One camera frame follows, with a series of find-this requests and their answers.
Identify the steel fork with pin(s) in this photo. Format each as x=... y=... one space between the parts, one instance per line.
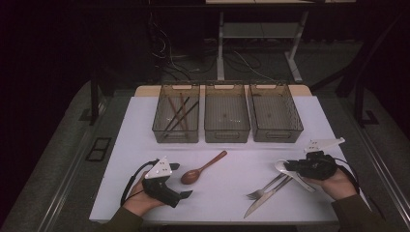
x=257 y=193

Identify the steel serrated knife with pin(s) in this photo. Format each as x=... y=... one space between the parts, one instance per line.
x=257 y=204

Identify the white table cover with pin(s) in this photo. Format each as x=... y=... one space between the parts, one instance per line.
x=219 y=193

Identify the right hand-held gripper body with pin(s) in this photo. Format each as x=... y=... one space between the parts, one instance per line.
x=319 y=167

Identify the metal floor rail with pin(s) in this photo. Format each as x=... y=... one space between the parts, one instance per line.
x=383 y=174
x=67 y=180

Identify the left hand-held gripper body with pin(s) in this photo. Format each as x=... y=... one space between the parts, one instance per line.
x=159 y=190

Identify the brown wooden chopstick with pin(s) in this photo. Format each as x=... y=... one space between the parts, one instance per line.
x=175 y=112
x=184 y=109

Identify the brown wooden spoon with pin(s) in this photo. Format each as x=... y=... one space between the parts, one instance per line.
x=191 y=176

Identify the black metal stand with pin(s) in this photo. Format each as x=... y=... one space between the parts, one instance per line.
x=359 y=96
x=94 y=103

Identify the person's right hand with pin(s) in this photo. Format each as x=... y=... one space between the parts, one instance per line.
x=340 y=187

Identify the white metal desk frame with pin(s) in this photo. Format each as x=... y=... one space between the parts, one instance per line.
x=220 y=48

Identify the person's left hand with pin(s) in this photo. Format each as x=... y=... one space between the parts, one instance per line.
x=138 y=203

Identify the smoky translucent plastic bin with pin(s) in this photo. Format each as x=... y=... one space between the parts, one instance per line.
x=161 y=135
x=274 y=135
x=225 y=135

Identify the black chopstick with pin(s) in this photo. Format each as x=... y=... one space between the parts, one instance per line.
x=191 y=108
x=170 y=124

